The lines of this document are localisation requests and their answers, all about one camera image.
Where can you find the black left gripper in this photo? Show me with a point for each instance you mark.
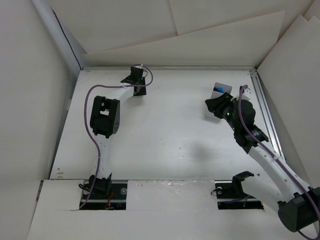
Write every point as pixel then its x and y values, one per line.
pixel 141 92

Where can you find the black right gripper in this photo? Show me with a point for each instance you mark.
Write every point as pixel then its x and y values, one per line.
pixel 218 103

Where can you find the blue cap highlighter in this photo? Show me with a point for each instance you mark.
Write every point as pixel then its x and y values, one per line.
pixel 219 89

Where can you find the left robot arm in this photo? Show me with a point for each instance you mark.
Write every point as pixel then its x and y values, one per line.
pixel 105 122

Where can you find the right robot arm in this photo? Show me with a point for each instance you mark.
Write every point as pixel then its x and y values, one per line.
pixel 296 202

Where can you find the white compartment organizer box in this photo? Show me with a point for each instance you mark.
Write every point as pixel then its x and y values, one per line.
pixel 214 95

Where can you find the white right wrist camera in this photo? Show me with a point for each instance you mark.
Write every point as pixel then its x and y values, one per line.
pixel 245 93

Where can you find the aluminium rail right side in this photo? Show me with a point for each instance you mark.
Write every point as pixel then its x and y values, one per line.
pixel 266 114

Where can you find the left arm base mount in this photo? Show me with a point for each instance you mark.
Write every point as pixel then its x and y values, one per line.
pixel 115 199

